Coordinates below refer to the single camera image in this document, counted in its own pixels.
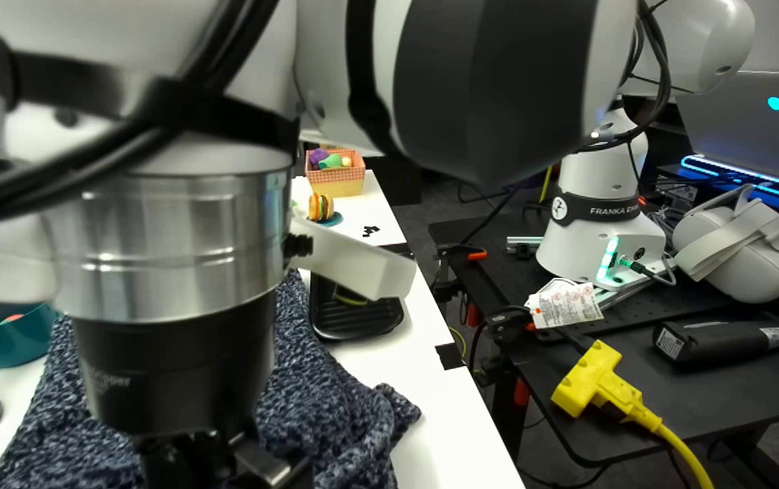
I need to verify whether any black plastic food tray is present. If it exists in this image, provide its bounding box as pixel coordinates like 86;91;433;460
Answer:
306;270;407;345

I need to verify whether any dark blue knit blanket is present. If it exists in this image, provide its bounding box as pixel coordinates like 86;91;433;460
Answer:
0;270;425;489

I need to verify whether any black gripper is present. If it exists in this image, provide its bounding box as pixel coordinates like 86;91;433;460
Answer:
139;423;315;489

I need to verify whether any white red printed packet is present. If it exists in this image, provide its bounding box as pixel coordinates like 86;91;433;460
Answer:
523;275;608;335

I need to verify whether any white printed camera mount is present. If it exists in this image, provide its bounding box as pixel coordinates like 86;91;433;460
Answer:
288;216;417;305

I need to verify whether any small teal plate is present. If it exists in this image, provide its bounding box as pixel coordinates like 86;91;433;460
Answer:
310;209;346;232

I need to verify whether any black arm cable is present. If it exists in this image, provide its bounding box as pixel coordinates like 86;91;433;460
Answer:
0;0;284;228

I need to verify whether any white VR headset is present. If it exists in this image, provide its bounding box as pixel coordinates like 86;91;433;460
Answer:
671;184;779;307

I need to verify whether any yellow power plug cable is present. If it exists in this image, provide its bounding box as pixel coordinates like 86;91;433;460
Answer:
547;338;720;489

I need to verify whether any black side table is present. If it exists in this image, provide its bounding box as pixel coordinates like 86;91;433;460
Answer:
425;207;779;474

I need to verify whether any felt toy burger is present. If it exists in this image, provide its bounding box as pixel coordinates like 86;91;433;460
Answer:
304;190;338;226

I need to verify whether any black power box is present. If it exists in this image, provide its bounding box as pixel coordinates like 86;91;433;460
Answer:
652;316;779;369

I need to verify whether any teal bowl with handle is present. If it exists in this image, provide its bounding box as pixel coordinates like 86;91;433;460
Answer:
0;300;65;372

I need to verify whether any grey laptop with blue light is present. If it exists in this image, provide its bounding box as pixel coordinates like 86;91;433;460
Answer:
675;69;779;220

